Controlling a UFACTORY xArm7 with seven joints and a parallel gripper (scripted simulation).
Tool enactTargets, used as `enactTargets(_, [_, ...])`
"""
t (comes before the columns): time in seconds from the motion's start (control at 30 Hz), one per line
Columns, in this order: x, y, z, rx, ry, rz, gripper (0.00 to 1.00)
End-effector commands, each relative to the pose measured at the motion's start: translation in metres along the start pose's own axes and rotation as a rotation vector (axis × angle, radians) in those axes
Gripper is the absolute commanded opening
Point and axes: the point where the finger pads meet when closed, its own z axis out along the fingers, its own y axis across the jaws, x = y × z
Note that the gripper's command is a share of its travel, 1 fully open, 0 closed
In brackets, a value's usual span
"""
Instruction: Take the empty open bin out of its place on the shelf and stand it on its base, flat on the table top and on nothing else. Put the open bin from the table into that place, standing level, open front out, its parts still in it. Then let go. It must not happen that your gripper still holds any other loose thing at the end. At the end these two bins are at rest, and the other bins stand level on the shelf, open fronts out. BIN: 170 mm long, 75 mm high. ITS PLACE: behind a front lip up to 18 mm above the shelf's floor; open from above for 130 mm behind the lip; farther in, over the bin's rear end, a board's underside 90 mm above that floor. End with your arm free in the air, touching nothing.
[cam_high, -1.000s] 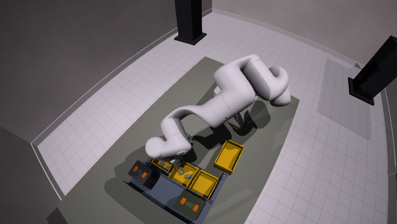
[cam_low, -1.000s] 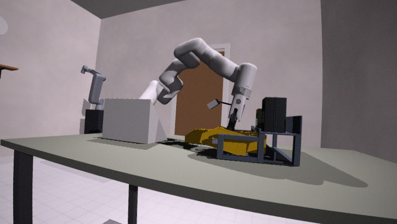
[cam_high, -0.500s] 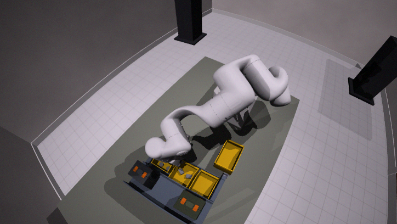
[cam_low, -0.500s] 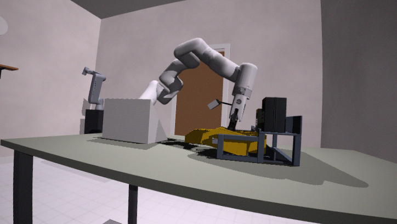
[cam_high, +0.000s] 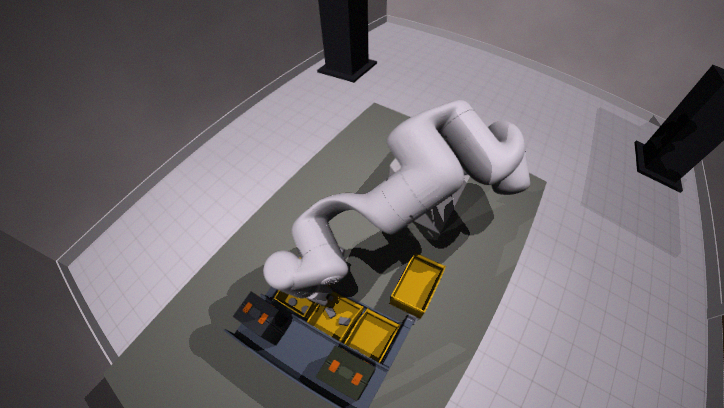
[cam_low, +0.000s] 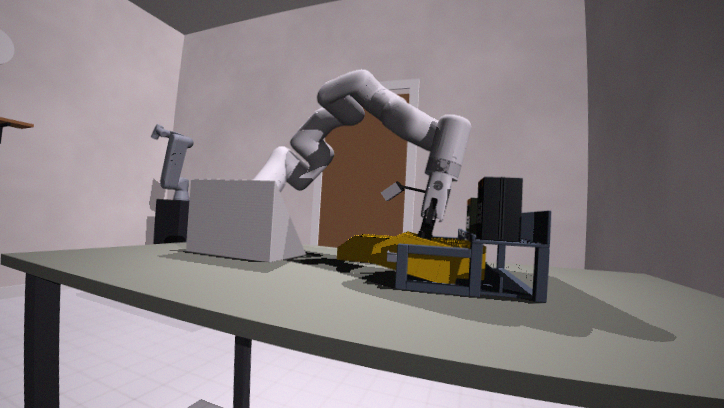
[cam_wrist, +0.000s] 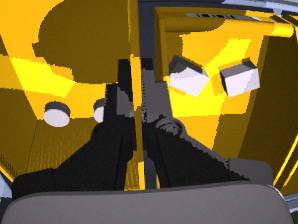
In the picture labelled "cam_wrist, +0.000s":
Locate dark grey metal shelf rack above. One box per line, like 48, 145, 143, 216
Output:
0, 0, 298, 224

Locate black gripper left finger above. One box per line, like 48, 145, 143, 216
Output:
11, 59, 137, 202

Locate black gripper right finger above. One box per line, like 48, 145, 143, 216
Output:
140, 58, 274, 188

